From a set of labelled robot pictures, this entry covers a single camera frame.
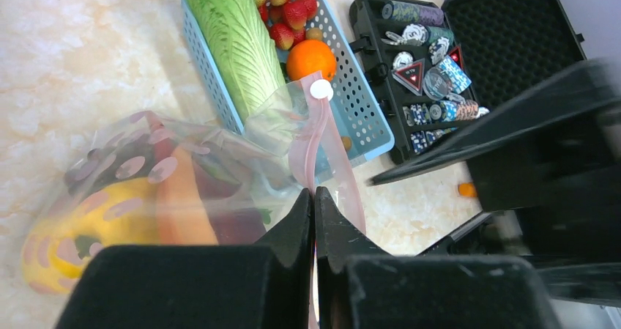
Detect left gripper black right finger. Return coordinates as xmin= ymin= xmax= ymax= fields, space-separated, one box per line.
xmin=315 ymin=187 xmax=560 ymax=328

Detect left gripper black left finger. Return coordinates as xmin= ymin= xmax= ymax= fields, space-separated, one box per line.
xmin=56 ymin=190 xmax=313 ymax=328

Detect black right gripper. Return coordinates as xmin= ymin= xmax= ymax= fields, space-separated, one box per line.
xmin=368 ymin=59 xmax=620 ymax=307

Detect dark red toy eggplant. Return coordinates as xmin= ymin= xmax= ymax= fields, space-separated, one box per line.
xmin=193 ymin=162 xmax=266 ymax=245

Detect clear zip bag pink dots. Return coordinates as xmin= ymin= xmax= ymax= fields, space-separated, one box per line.
xmin=19 ymin=72 xmax=367 ymax=296

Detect dark red toy grapes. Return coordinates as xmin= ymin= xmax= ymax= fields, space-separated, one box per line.
xmin=63 ymin=116 xmax=179 ymax=198

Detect light blue chip stack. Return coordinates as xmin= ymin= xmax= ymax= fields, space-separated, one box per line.
xmin=435 ymin=55 xmax=472 ymax=95

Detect clear round dealer button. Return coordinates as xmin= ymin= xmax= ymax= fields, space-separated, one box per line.
xmin=423 ymin=67 xmax=452 ymax=100

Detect light blue plastic basket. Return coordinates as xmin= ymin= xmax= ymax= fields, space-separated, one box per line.
xmin=181 ymin=0 xmax=395 ymax=166

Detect black poker chip case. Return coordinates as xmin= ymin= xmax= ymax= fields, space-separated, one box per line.
xmin=349 ymin=0 xmax=585 ymax=164

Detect purple chip row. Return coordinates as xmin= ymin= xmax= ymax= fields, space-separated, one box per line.
xmin=419 ymin=5 xmax=445 ymax=27

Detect black red all-in triangle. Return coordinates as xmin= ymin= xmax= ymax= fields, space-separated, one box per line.
xmin=391 ymin=58 xmax=425 ymax=96

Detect blue green chip row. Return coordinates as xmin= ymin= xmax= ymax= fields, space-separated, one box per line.
xmin=381 ymin=1 xmax=420 ymax=23

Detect small brown toy potato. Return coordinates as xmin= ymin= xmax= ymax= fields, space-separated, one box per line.
xmin=305 ymin=27 xmax=324 ymax=41

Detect green white toy cabbage stalk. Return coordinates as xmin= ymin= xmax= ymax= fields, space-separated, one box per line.
xmin=186 ymin=0 xmax=286 ymax=122

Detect orange handled tool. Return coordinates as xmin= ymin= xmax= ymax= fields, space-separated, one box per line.
xmin=458 ymin=182 xmax=477 ymax=198

